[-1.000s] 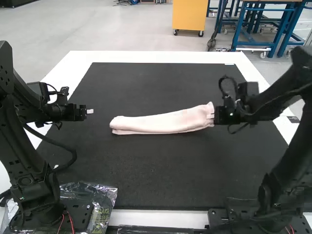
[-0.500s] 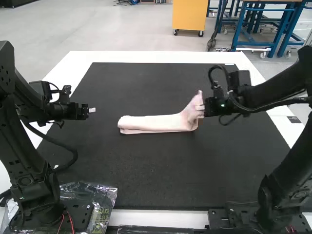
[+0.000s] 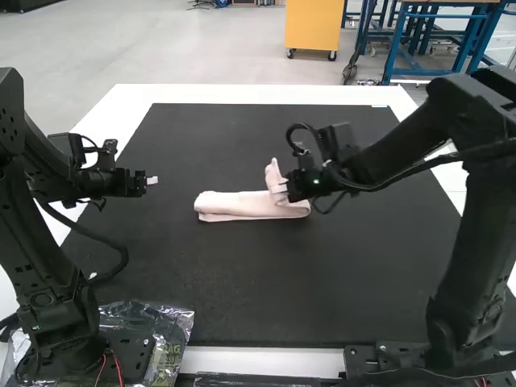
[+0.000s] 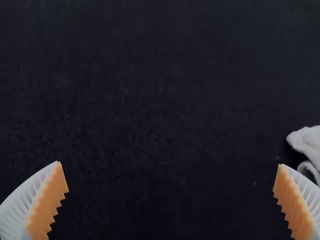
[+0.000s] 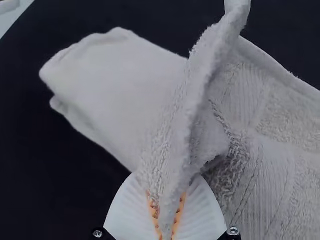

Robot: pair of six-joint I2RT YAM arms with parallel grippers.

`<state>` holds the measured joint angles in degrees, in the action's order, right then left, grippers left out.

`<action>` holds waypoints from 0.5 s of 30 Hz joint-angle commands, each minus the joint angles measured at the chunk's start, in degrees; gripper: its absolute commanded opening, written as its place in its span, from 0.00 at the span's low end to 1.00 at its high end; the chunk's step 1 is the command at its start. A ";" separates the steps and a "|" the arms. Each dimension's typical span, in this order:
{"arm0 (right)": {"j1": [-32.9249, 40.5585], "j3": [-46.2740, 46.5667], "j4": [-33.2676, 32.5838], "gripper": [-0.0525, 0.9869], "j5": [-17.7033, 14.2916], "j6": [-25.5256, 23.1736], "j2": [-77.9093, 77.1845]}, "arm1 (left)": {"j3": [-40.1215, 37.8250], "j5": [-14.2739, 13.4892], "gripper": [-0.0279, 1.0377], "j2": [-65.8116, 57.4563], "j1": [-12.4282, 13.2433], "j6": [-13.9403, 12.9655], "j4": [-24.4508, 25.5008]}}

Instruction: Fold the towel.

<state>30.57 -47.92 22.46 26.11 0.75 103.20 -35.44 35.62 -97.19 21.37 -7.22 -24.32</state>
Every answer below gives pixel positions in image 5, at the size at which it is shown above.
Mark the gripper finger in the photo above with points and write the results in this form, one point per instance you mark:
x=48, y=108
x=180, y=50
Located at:
x=202, y=215
x=130, y=215

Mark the pale towel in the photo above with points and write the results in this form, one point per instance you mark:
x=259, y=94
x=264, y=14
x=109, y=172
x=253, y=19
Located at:
x=225, y=112

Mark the black mat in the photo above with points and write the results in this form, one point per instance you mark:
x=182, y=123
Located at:
x=50, y=162

